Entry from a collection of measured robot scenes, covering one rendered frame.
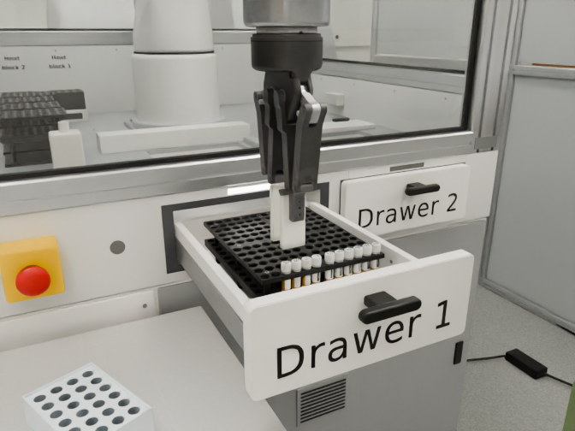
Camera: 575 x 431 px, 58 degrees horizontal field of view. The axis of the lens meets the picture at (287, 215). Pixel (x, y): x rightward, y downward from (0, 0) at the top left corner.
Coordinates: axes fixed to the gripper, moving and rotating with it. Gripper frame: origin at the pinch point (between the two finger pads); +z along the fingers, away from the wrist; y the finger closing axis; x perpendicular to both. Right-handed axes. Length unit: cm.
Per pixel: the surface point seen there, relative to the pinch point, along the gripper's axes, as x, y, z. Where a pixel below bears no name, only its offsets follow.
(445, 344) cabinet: -51, 23, 47
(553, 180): -162, 83, 39
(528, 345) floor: -138, 63, 99
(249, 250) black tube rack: 1.7, 8.1, 7.3
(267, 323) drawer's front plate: 7.6, -10.7, 6.5
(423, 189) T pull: -36.0, 17.7, 6.9
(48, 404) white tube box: 28.3, 2.0, 17.8
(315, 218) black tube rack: -12.3, 15.0, 7.5
